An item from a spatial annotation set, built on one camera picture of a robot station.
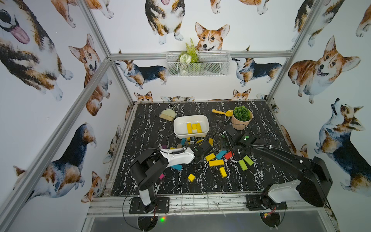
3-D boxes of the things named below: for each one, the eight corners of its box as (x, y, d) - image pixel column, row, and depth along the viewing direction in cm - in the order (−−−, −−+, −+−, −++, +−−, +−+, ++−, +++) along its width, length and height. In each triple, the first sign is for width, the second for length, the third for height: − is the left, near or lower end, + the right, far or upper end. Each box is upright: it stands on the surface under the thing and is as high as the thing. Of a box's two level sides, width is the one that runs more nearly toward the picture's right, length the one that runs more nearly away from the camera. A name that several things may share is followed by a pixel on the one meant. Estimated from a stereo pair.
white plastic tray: (173, 139, 101) (172, 134, 97) (175, 119, 112) (174, 114, 108) (209, 139, 101) (210, 134, 96) (208, 119, 112) (208, 114, 108)
